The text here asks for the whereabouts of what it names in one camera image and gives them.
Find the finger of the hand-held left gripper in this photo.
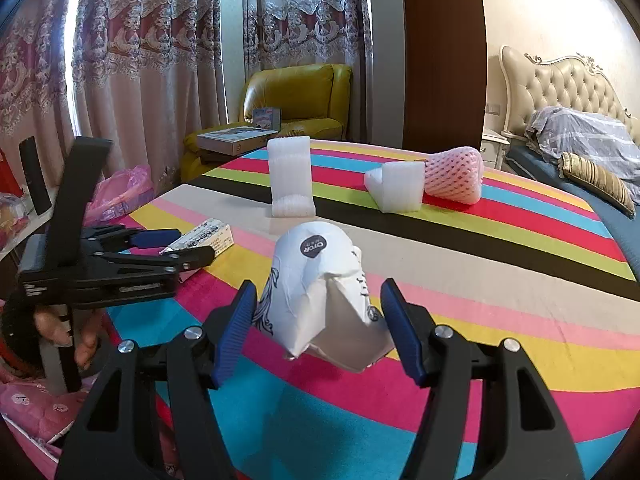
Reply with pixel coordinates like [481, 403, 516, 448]
[82, 225, 182, 255]
[95, 246, 216, 275]

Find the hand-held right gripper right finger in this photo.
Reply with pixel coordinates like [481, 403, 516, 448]
[380, 278, 586, 480]

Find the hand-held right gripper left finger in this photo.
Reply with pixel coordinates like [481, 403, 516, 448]
[55, 280, 258, 480]

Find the small white text carton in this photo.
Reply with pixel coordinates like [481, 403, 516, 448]
[159, 217, 234, 256]

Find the waste bin with pink liner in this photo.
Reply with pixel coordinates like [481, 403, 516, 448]
[82, 164, 155, 227]

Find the white paper bag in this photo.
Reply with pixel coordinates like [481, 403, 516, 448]
[252, 220, 396, 373]

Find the person's left hand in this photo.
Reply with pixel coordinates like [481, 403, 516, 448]
[34, 307, 101, 368]

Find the white side table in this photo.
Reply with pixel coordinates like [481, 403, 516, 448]
[0, 187, 61, 261]

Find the rainbow striped table cover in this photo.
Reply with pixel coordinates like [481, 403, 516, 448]
[105, 140, 640, 480]

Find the black slim upright device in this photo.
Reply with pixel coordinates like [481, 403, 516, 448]
[19, 136, 52, 217]

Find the red box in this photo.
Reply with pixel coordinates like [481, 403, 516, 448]
[0, 147, 23, 198]

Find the flat printed box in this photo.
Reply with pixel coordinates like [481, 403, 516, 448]
[196, 126, 279, 157]

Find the tall white foam block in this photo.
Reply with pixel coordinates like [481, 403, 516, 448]
[267, 136, 316, 219]

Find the short white foam block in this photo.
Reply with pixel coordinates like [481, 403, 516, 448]
[364, 160, 426, 213]

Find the pink patterned quilt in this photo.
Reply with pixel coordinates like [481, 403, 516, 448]
[0, 377, 101, 463]

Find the small blue white box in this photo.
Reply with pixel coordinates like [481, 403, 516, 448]
[252, 107, 282, 130]

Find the small pink foam net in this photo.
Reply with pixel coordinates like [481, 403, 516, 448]
[424, 145, 485, 205]

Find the wide beige lace curtain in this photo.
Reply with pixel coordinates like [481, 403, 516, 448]
[0, 0, 223, 196]

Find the yellow leather armchair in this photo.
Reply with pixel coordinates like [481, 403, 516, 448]
[180, 63, 353, 183]

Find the white nightstand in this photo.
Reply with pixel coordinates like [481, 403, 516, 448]
[479, 127, 511, 171]

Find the bed with blue sheet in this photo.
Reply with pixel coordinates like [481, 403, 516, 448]
[505, 145, 640, 241]

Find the brown striped pillow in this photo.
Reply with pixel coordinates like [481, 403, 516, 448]
[559, 152, 636, 218]

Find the narrow beige lace curtain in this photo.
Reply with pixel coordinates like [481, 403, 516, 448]
[243, 0, 372, 142]

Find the grey striped duvet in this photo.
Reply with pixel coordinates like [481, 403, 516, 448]
[525, 106, 640, 181]

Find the brown wooden door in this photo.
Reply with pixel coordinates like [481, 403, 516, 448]
[400, 0, 488, 153]

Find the cream tufted headboard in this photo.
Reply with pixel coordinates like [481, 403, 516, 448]
[500, 45, 640, 136]

